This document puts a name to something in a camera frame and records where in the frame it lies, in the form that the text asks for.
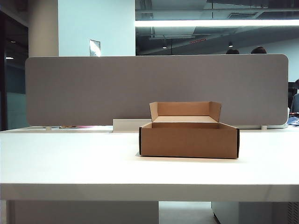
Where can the red ceiling sign strip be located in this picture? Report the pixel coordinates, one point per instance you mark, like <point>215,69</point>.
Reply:
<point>198,40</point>

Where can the seated person in grey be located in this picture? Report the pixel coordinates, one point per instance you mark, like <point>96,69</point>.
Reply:
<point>295,102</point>

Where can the dark glass door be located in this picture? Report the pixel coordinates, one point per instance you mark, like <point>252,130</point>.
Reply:
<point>14,81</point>

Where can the blue patterned item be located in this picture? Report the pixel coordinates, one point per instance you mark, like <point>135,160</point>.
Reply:
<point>294,121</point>

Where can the brown cardboard box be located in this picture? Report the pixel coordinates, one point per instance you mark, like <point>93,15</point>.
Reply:
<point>189,143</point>

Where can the pink and orange desk items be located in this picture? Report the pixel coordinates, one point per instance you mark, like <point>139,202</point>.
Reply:
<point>74,126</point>

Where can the grey fabric desk divider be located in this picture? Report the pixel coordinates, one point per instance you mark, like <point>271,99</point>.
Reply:
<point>93,91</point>

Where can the black pendant lamp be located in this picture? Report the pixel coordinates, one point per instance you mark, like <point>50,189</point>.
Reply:
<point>165,45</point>
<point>231,44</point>

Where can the long white ceiling light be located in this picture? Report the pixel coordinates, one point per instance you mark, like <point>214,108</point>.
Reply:
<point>210,23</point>

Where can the framed wall poster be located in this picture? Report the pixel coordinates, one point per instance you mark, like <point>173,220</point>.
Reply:
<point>95,47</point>

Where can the white divider foot bracket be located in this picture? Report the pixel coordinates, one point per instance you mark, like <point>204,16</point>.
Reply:
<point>47,128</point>
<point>264,127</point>

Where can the dark-haired person head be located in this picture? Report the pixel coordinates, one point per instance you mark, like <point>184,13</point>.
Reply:
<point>232,51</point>
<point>258,50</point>

